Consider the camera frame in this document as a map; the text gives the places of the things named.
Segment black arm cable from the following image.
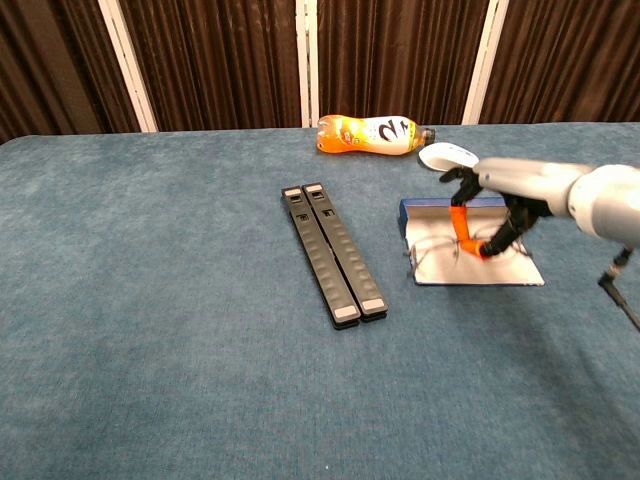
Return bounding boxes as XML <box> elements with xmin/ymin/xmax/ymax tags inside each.
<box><xmin>598</xmin><ymin>247</ymin><xmax>640</xmax><ymax>334</ymax></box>

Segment black folding laptop stand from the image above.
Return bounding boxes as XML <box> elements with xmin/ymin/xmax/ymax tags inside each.
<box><xmin>281</xmin><ymin>182</ymin><xmax>390</xmax><ymax>331</ymax></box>

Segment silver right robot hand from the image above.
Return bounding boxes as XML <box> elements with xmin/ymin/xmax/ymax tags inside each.
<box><xmin>439</xmin><ymin>157</ymin><xmax>586</xmax><ymax>264</ymax></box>

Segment white computer mouse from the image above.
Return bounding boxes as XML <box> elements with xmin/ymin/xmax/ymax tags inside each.
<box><xmin>417</xmin><ymin>142</ymin><xmax>479</xmax><ymax>174</ymax></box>

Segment white frame pole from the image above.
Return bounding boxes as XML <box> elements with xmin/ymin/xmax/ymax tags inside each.
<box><xmin>97</xmin><ymin>0</ymin><xmax>159</xmax><ymax>133</ymax></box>
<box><xmin>295</xmin><ymin>0</ymin><xmax>320</xmax><ymax>129</ymax></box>
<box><xmin>460</xmin><ymin>0</ymin><xmax>511</xmax><ymax>126</ymax></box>

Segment orange soda bottle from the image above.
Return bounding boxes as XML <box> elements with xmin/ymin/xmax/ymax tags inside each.
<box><xmin>316</xmin><ymin>114</ymin><xmax>437</xmax><ymax>157</ymax></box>

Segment teal table cloth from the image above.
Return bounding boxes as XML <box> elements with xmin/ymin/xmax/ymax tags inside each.
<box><xmin>0</xmin><ymin>122</ymin><xmax>640</xmax><ymax>480</ymax></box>

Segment brown pleated curtain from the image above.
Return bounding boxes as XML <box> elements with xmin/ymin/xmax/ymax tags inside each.
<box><xmin>317</xmin><ymin>0</ymin><xmax>489</xmax><ymax>126</ymax></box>
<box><xmin>119</xmin><ymin>0</ymin><xmax>304</xmax><ymax>132</ymax></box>
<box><xmin>479</xmin><ymin>0</ymin><xmax>640</xmax><ymax>125</ymax></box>
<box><xmin>0</xmin><ymin>0</ymin><xmax>141</xmax><ymax>144</ymax></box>

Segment thin wire eyeglasses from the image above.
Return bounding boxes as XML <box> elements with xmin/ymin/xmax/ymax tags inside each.
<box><xmin>405</xmin><ymin>227</ymin><xmax>534</xmax><ymax>276</ymax></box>

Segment blue glasses case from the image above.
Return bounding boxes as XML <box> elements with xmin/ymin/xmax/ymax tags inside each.
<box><xmin>398</xmin><ymin>196</ymin><xmax>545</xmax><ymax>287</ymax></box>

